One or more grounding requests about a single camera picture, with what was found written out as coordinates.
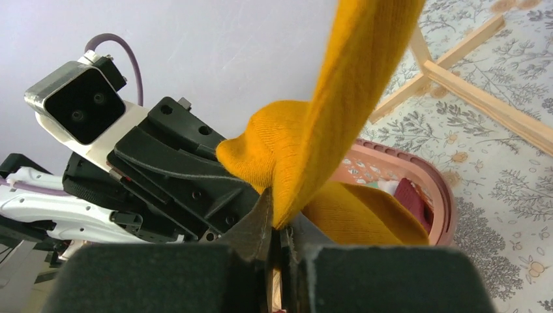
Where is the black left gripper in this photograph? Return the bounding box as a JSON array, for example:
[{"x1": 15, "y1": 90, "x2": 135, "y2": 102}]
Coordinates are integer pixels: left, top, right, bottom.
[{"x1": 62, "y1": 97, "x2": 258, "y2": 243}]

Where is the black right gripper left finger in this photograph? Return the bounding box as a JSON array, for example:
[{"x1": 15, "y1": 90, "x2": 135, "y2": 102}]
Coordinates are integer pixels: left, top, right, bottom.
[{"x1": 43, "y1": 190, "x2": 273, "y2": 312}]

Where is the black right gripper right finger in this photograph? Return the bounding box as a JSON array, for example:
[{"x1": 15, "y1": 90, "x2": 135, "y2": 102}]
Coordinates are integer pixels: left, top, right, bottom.
[{"x1": 282, "y1": 215, "x2": 494, "y2": 313}]

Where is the pink laundry basket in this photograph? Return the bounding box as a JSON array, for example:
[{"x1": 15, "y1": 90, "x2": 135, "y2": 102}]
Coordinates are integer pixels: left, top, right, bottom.
[{"x1": 332, "y1": 139, "x2": 458, "y2": 246}]

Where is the mustard yellow sock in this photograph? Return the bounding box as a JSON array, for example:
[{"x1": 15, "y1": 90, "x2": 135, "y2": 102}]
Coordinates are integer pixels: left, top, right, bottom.
[{"x1": 216, "y1": 0, "x2": 428, "y2": 245}]

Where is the wooden clothes rack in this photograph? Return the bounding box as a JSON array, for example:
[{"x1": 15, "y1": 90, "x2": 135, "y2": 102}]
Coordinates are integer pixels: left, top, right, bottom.
[{"x1": 367, "y1": 12, "x2": 553, "y2": 157}]

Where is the beige purple striped sock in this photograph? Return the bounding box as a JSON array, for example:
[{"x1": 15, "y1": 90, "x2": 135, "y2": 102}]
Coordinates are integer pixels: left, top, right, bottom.
[{"x1": 394, "y1": 178, "x2": 434, "y2": 233}]

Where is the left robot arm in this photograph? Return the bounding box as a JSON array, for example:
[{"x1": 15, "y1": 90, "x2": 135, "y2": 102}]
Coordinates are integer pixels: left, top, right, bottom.
[{"x1": 1, "y1": 97, "x2": 258, "y2": 260}]

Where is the floral patterned mat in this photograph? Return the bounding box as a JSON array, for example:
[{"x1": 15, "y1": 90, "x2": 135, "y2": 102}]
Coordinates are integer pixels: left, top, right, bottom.
[{"x1": 361, "y1": 1, "x2": 552, "y2": 312}]

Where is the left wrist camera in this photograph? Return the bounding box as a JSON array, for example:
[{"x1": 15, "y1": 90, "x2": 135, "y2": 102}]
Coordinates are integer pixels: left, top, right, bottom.
[{"x1": 24, "y1": 50, "x2": 148, "y2": 172}]

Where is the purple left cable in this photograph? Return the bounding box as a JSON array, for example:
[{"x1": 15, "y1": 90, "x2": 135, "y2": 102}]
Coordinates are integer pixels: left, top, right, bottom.
[{"x1": 84, "y1": 33, "x2": 144, "y2": 107}]

